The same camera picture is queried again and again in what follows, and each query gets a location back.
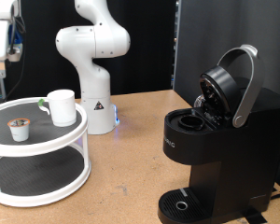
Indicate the black drip tray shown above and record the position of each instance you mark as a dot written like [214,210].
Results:
[171,202]

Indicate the thin grey metal post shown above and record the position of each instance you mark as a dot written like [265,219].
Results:
[3,90]

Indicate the white coffee pod orange rim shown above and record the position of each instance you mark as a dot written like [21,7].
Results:
[19,133]

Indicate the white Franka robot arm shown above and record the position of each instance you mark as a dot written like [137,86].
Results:
[96,81]

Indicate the white mug with green tape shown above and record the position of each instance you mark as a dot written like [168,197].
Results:
[63,109]

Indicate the dark grey partition panel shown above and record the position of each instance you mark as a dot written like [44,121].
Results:
[208,31]

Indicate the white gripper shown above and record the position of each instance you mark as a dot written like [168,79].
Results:
[0,37]

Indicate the white two-tier turntable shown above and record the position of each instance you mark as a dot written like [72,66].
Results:
[53,146]

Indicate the black Keurig coffee machine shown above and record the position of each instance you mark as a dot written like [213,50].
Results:
[239,161]

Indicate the perforated metal upright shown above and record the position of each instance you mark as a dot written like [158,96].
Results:
[176,40]

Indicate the black backdrop curtain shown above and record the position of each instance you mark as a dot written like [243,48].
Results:
[146,46]

